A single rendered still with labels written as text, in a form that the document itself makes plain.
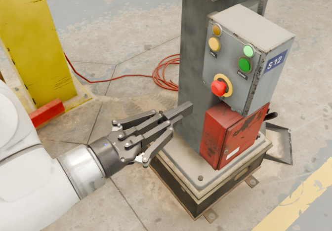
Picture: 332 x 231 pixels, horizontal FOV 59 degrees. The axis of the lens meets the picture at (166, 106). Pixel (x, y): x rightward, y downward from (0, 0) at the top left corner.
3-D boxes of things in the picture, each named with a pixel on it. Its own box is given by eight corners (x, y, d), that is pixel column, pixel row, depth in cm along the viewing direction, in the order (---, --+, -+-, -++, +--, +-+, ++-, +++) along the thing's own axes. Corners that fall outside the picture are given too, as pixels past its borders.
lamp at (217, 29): (211, 32, 64) (213, 20, 62) (221, 39, 63) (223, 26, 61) (209, 33, 64) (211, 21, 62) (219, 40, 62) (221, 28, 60)
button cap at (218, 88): (219, 84, 73) (221, 72, 70) (230, 94, 71) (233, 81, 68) (208, 91, 71) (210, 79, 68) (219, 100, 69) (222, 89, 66)
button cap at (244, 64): (241, 64, 63) (244, 53, 60) (252, 71, 61) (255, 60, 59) (236, 67, 62) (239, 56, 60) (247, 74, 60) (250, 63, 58)
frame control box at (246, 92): (242, 56, 95) (261, -23, 76) (297, 93, 84) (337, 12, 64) (184, 88, 85) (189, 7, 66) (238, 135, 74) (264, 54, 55)
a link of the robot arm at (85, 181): (85, 208, 55) (112, 190, 57) (73, 185, 48) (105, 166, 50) (64, 173, 60) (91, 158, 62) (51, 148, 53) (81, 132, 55)
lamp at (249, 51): (242, 53, 60) (245, 40, 57) (253, 60, 58) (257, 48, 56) (239, 54, 59) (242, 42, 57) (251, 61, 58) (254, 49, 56)
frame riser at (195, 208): (196, 108, 194) (199, 81, 176) (269, 173, 162) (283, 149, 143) (132, 147, 174) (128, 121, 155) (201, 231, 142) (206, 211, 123)
